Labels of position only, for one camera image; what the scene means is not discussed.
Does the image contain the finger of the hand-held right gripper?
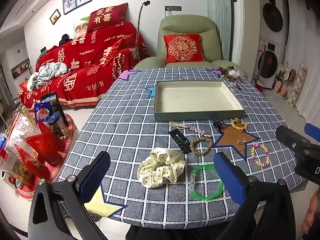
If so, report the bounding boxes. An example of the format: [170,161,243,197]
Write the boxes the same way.
[304,123,320,137]
[276,125,311,155]

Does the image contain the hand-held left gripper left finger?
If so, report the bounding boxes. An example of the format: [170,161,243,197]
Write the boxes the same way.
[27,151,112,240]

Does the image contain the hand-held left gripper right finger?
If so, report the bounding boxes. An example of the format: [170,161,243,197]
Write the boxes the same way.
[214,151,297,240]

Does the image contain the colourful beaded bracelet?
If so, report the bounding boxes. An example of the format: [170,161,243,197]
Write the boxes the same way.
[251,143,271,168]

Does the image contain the green translucent bracelet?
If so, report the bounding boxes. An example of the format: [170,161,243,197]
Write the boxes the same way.
[189,164,225,201]

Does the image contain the yellow beaded hair tie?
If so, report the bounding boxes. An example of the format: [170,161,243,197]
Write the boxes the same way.
[230,117,248,133]

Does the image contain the cream polka dot scrunchie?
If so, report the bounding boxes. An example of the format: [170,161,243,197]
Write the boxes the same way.
[137,147,186,189]

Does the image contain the black sequin hair clip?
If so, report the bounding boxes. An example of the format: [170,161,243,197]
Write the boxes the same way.
[169,129,192,154]

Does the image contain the beige bow hair clip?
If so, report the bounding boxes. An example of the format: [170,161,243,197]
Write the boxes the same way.
[169,121,189,131]

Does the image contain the shallow grey-green cardboard box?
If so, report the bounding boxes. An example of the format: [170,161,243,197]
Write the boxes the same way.
[153,80,247,122]

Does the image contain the pile of mixed jewelry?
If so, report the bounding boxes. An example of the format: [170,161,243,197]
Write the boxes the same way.
[219,66,244,89]

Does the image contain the person's right hand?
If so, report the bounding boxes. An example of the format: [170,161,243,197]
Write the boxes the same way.
[301,191,320,234]

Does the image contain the pale yellow star sticker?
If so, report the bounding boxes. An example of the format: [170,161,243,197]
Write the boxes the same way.
[84,184,128,218]

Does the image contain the brown star sticker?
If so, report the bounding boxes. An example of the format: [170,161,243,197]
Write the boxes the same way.
[212,124,259,158]

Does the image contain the red round tray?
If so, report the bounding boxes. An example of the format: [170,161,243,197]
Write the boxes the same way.
[0,112,81,201]

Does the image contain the floral patterned board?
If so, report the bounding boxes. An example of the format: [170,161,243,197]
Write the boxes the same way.
[287,64,308,107]

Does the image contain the grey checked tablecloth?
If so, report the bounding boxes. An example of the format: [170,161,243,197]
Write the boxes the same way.
[58,67,309,230]

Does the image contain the slipper rack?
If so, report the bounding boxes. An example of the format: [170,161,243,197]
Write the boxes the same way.
[271,64,297,98]

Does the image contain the black claw hair clip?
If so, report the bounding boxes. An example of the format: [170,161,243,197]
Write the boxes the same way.
[212,120,226,134]

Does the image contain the silver rhinestone hair clip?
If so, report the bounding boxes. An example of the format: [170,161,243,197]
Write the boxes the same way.
[189,126,212,137]

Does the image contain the red broom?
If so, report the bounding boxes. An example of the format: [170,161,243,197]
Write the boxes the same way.
[254,44,268,93]

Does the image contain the jar with dark lid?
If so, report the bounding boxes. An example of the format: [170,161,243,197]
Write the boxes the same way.
[47,113,66,139]

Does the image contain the dark tall box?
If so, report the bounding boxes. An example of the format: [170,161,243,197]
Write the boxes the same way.
[40,92,68,128]

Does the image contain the blue printed box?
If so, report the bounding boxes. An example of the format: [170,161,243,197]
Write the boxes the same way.
[34,102,52,124]

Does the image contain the clear plastic wrapping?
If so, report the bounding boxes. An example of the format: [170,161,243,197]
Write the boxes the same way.
[6,116,42,156]

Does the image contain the pink star sticker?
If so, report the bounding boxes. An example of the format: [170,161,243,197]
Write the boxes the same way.
[117,70,141,81]

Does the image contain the pile of grey white clothes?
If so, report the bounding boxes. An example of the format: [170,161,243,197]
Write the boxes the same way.
[27,62,71,92]

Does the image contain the red printed sofa cover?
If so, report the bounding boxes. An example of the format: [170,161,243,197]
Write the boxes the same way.
[19,22,151,108]

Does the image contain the white tumble dryer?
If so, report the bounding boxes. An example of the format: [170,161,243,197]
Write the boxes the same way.
[260,0,288,41]

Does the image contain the dark clothes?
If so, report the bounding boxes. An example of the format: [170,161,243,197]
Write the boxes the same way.
[59,34,73,47]

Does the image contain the red embroidered cushion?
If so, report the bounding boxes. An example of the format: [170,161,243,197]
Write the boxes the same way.
[163,33,206,63]

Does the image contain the cartoon couple poster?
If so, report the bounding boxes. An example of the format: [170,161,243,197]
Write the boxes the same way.
[74,16,91,39]

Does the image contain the green armchair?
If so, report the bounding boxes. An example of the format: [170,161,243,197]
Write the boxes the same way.
[132,14,248,78]

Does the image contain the frosted glass door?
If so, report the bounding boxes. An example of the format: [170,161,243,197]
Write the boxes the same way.
[206,0,233,28]

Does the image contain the red printed pillow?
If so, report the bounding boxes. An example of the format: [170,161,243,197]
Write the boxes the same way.
[86,3,129,33]

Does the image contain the gooseneck phone holder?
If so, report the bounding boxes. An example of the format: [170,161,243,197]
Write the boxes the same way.
[134,0,151,53]

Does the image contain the brown braided hair tie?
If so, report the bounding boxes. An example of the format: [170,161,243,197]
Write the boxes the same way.
[190,136,213,156]

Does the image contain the landscape wall picture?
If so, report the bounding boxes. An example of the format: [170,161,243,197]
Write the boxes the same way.
[11,59,31,79]

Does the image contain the small black photo frame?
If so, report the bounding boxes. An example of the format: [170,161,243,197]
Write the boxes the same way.
[49,9,62,25]

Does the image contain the black portrait photo frame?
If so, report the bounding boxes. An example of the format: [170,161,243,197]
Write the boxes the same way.
[63,0,77,15]

